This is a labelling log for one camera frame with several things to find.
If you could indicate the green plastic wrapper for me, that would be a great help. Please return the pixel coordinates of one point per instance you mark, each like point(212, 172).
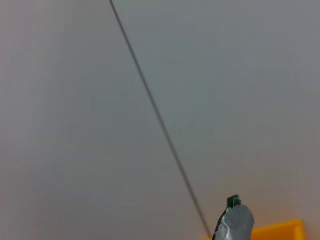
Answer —
point(235, 222)

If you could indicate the yellow plastic bin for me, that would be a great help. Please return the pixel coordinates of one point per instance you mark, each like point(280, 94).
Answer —
point(280, 231)

